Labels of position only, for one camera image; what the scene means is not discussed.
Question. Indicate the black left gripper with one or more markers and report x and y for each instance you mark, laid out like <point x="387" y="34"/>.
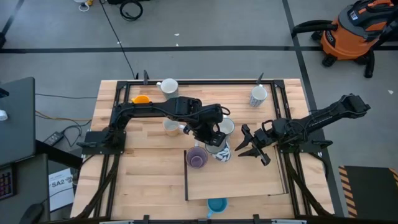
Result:
<point x="206" y="128"/>

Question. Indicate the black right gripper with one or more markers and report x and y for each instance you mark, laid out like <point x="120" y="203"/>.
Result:
<point x="267" y="135"/>

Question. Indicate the navy white floral mug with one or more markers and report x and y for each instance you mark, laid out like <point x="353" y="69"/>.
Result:
<point x="228" y="126"/>
<point x="222" y="154"/>

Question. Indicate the purple mug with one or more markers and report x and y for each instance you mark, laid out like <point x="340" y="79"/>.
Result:
<point x="196" y="158"/>

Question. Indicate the yellow dotted white mug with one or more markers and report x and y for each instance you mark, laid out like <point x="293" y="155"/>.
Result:
<point x="170" y="127"/>

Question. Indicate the blue geometric pattern mug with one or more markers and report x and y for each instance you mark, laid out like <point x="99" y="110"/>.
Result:
<point x="258" y="93"/>

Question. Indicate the light blue mug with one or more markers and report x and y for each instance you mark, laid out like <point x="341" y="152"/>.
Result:
<point x="217" y="204"/>

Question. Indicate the grey green mug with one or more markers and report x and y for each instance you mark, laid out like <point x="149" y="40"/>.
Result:
<point x="169" y="86"/>

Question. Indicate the yellow orange mug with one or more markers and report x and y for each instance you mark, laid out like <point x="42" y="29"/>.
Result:
<point x="141" y="99"/>

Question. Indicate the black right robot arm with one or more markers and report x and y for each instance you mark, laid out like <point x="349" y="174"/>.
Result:
<point x="326" y="115"/>

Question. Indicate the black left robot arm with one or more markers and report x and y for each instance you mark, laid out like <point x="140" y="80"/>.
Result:
<point x="155" y="109"/>

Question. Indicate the wooden riser shelf black legs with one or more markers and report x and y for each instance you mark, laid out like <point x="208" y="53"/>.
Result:
<point x="236" y="180"/>

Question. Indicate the black yellow hazard mat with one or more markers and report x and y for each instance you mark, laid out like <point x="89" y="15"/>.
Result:
<point x="370" y="193"/>

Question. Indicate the orange shop vacuum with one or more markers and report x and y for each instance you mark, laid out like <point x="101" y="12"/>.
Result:
<point x="348" y="40"/>

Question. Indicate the black power adapter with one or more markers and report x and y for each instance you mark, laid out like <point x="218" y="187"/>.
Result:
<point x="53" y="138"/>

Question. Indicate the white printed paper sheet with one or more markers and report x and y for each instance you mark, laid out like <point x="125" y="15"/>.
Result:
<point x="60" y="193"/>

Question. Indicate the black office chair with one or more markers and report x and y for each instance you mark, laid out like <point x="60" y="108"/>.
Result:
<point x="31" y="214"/>

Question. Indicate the black backlit keyboard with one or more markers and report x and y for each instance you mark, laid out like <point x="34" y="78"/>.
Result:
<point x="6" y="183"/>

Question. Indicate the small white device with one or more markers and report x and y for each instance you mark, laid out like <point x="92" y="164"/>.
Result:
<point x="2" y="115"/>

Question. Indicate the small black desk item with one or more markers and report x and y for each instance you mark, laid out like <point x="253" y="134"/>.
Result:
<point x="3" y="92"/>

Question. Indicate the black aluminium table frame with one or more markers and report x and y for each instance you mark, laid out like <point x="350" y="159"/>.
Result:
<point x="202" y="82"/>

